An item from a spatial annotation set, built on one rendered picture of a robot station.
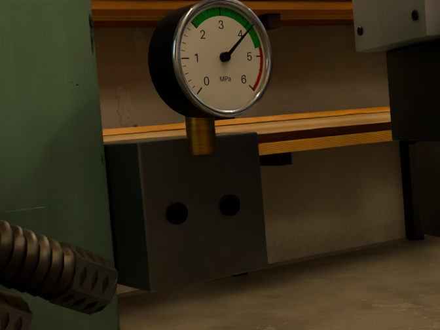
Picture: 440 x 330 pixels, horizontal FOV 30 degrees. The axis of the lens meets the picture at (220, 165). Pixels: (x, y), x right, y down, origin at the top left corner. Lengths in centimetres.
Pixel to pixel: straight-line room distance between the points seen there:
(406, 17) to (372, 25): 6
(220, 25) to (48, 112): 10
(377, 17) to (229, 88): 38
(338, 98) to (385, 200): 54
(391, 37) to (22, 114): 41
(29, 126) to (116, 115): 268
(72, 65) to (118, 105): 268
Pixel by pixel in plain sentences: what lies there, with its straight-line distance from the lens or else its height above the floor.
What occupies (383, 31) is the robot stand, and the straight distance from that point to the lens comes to 78.
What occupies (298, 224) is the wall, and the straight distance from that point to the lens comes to 357.
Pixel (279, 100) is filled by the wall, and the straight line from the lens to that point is 351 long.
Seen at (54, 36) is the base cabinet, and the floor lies 68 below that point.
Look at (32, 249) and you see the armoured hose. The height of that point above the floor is 58.
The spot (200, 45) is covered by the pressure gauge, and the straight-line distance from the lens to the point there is 42.
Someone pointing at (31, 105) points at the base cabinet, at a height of 64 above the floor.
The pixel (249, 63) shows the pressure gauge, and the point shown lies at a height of 66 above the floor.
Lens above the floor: 63
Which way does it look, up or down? 3 degrees down
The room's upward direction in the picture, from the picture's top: 5 degrees counter-clockwise
